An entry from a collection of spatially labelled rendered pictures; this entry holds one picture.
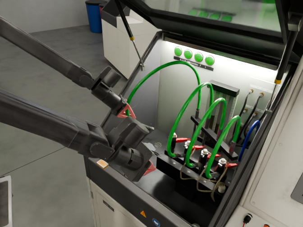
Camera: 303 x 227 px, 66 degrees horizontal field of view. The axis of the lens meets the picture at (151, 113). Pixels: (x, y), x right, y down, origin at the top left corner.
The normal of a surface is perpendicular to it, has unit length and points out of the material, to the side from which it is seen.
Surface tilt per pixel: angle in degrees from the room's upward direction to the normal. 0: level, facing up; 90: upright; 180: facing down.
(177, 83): 90
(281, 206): 76
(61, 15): 90
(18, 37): 69
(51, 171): 0
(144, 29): 90
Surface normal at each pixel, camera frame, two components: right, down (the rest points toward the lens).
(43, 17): 0.67, 0.43
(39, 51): 0.25, 0.21
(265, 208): -0.62, 0.19
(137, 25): 0.47, 0.50
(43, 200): 0.04, -0.84
